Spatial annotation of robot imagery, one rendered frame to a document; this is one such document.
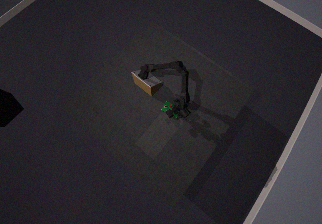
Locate green circuit board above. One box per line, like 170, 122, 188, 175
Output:
161, 101, 178, 118

